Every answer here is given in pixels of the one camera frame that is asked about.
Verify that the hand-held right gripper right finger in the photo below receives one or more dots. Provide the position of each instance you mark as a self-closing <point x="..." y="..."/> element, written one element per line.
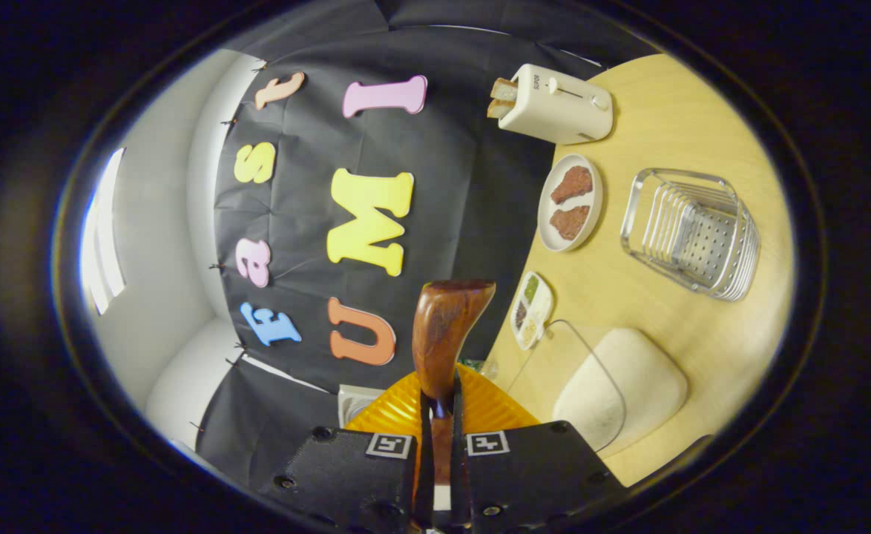
<point x="532" y="475"/>

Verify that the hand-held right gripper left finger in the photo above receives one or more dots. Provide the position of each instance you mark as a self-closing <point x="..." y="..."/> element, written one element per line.
<point x="354" y="475"/>

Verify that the brown wooden spoon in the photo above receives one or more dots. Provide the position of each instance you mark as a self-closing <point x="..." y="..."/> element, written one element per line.
<point x="446" y="326"/>

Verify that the white divided grain dish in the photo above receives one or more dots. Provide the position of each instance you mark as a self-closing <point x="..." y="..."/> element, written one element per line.
<point x="532" y="311"/>

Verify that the brown meat piece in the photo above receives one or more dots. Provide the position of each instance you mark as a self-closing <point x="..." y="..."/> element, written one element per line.
<point x="573" y="184"/>
<point x="570" y="222"/>

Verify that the white round plate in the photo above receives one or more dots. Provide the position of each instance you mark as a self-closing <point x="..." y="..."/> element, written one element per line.
<point x="599" y="200"/>

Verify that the black backdrop cloth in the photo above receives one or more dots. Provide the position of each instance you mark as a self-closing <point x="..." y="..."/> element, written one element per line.
<point x="450" y="148"/>

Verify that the large ceiling light panel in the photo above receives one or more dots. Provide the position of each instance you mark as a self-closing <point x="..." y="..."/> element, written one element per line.
<point x="105" y="237"/>

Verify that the toasted bread slice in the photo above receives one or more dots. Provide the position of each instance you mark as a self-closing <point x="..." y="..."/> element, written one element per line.
<point x="504" y="90"/>
<point x="499" y="109"/>

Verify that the white toaster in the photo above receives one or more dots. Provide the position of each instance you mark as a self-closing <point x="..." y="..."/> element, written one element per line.
<point x="561" y="107"/>

